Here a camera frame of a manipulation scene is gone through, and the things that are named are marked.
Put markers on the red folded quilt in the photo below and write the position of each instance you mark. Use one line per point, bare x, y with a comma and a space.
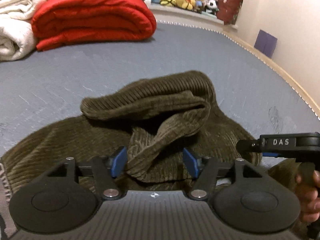
61, 23

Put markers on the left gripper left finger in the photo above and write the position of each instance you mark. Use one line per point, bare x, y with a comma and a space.
105, 170

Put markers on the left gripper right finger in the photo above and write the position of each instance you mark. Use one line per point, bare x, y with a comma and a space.
204, 170

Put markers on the white folded blanket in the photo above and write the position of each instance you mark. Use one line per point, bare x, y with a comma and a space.
17, 38

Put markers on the purple box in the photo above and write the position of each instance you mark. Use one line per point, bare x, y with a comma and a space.
265, 43

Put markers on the dark red cushion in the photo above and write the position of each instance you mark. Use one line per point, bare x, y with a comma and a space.
228, 10

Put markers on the panda plush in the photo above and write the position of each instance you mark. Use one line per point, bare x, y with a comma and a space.
211, 7

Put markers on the person right hand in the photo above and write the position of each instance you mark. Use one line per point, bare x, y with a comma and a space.
308, 198

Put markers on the olive corduroy pants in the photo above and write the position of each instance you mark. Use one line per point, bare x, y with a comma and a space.
53, 189

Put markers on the wooden bed frame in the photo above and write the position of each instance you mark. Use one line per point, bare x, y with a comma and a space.
176, 16

